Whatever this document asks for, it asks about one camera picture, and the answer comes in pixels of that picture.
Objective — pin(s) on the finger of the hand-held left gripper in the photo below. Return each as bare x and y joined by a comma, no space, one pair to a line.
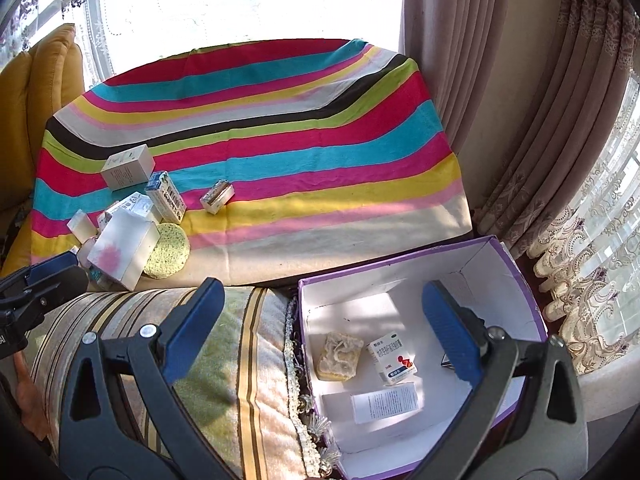
50,262
65,282

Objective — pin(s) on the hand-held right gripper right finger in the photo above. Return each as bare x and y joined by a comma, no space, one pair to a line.
450,335

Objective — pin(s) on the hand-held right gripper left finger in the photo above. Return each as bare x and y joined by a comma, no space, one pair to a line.
195,330

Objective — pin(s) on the plain white square box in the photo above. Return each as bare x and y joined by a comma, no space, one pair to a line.
122,252

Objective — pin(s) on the purple cardboard box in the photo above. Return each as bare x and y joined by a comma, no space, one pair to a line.
380,280

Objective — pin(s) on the small dark object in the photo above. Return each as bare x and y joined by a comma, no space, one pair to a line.
446,360

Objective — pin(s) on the beige striped cushion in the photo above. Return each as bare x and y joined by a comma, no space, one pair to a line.
250,360

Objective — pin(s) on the white medicine box red mark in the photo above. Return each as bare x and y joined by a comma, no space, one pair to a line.
390,360

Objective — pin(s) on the round yellow-green sponge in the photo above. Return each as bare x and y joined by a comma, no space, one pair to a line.
170,255

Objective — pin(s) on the flat white text box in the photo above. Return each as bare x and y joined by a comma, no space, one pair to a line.
385,402

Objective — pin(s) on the yellow mesh sponge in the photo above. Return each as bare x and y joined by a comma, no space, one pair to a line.
337,356

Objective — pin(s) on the white box gold print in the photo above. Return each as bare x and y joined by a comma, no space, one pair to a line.
127,165

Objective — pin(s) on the small white green box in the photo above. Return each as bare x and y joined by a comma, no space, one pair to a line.
217,197

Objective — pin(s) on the blue and white box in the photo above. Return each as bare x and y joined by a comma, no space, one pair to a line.
167,195

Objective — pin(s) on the white lace curtain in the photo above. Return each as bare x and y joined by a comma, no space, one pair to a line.
595,260

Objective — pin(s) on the yellow sofa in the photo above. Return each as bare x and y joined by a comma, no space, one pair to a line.
45,90

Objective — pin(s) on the white window sill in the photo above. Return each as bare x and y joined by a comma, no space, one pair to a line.
610,400

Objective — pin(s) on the colourful striped cloth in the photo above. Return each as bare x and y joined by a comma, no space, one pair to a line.
300,160

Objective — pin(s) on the embroidered brown curtain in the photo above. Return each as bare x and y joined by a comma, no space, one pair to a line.
575,85

